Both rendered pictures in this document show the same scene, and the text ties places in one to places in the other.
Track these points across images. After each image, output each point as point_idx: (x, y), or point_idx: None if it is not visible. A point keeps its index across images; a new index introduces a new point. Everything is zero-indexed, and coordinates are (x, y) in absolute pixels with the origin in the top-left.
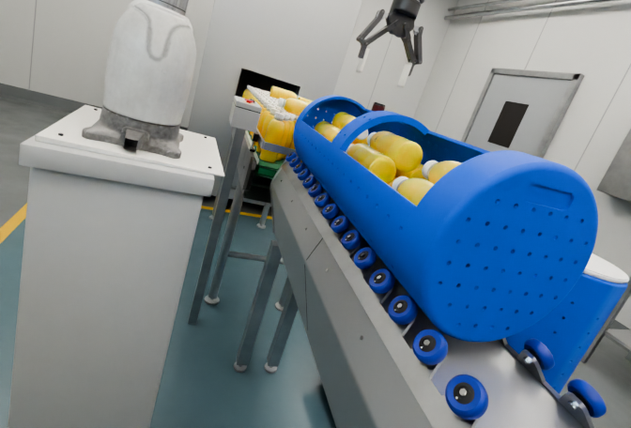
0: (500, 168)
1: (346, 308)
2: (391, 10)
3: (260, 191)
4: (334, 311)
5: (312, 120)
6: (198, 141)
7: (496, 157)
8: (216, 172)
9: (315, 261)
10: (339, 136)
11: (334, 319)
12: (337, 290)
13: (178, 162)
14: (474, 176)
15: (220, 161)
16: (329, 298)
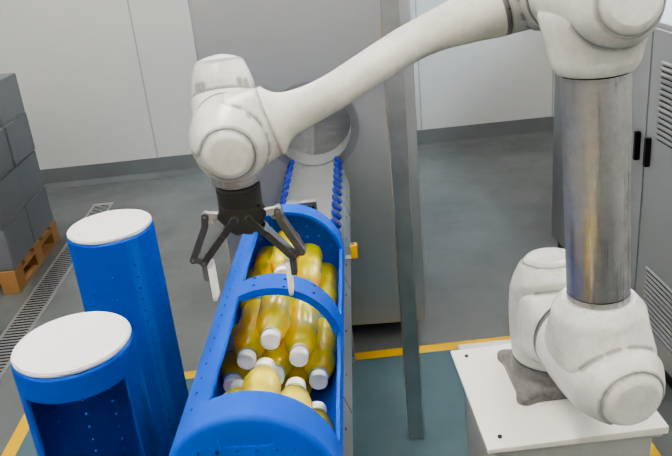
0: (318, 211)
1: (345, 347)
2: (262, 202)
3: None
4: (349, 359)
5: None
6: (501, 415)
7: (311, 213)
8: (458, 352)
9: (348, 397)
10: (337, 317)
11: (350, 358)
12: (345, 358)
13: (493, 350)
14: (327, 219)
15: (460, 374)
16: (349, 367)
